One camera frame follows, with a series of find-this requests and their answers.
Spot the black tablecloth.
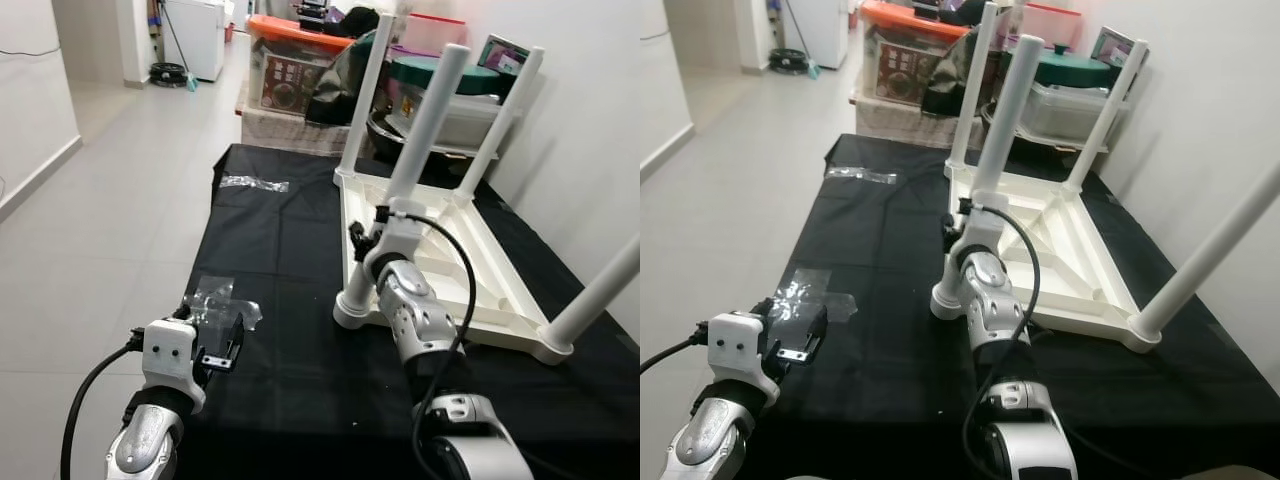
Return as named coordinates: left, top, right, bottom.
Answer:
left=175, top=143, right=641, bottom=480
left=760, top=133, right=1280, bottom=480

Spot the black wok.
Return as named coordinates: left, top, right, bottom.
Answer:
left=365, top=105, right=481, bottom=161
left=980, top=100, right=1081, bottom=151

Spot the patterned beige cloth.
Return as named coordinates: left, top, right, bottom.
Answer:
left=238, top=105, right=351, bottom=156
left=850, top=95, right=956, bottom=146

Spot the white plastic table top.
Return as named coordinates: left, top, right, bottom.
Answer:
left=335, top=168, right=576, bottom=367
left=945, top=160, right=1166, bottom=351

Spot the black shiny bag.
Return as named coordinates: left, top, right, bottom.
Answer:
left=305, top=30, right=386, bottom=126
left=920, top=25, right=991, bottom=116

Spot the storage box with orange lid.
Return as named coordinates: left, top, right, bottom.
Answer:
left=245, top=13, right=356, bottom=113
left=858, top=0, right=966, bottom=104

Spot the clear plastic container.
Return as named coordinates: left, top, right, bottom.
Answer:
left=1020, top=82, right=1126, bottom=141
left=385, top=88, right=501, bottom=149

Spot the green pot lid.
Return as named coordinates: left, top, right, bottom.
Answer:
left=1035, top=45, right=1116, bottom=89
left=390, top=55, right=501, bottom=96

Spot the broom with teal head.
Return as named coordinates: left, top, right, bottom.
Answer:
left=160, top=0, right=199, bottom=91
left=785, top=0, right=823, bottom=79

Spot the pink plastic box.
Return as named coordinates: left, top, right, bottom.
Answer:
left=400, top=12, right=469, bottom=56
left=1020, top=2, right=1086, bottom=49

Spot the dark framed picture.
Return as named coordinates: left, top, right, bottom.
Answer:
left=1090, top=25, right=1149, bottom=69
left=478, top=35, right=531, bottom=81

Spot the white appliance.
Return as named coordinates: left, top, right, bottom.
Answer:
left=160, top=0, right=226, bottom=81
left=785, top=0, right=851, bottom=69

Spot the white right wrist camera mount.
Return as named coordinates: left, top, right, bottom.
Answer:
left=362, top=205, right=416, bottom=287
left=955, top=197, right=1006, bottom=271

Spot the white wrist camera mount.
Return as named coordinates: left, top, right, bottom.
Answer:
left=955, top=197, right=1006, bottom=271
left=140, top=318, right=211, bottom=413
left=705, top=312, right=783, bottom=406
left=362, top=205, right=416, bottom=287

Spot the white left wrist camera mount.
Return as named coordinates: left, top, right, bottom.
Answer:
left=705, top=312, right=783, bottom=406
left=140, top=318, right=211, bottom=413

